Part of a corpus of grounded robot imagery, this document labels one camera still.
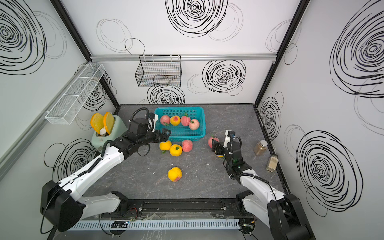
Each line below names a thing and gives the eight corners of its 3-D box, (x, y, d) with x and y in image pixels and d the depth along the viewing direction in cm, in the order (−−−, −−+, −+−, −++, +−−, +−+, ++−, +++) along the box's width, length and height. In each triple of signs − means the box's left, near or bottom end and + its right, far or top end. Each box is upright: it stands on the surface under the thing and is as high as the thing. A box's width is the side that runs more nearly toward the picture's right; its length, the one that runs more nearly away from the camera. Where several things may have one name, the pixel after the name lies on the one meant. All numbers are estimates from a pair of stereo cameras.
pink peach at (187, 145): (182, 153, 95) (181, 148, 90) (182, 144, 99) (182, 139, 94) (193, 153, 95) (193, 148, 90) (193, 144, 99) (193, 139, 95)
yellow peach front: (168, 182, 84) (167, 178, 80) (169, 170, 88) (168, 166, 84) (181, 182, 84) (181, 178, 80) (182, 170, 88) (181, 166, 84)
